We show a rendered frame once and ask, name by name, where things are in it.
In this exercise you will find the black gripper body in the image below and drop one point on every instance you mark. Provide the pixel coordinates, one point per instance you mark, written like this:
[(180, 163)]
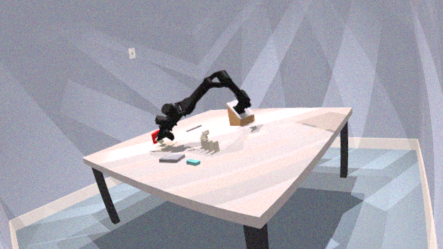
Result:
[(168, 128)]

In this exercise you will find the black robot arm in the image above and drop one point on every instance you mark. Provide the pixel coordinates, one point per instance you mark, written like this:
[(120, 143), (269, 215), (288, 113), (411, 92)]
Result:
[(188, 104)]

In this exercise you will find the teal flat block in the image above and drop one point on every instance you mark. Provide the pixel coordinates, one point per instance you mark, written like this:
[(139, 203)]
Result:
[(193, 162)]

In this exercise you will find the red domino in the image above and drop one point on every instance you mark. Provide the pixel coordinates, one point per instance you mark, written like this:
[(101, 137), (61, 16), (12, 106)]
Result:
[(154, 135)]

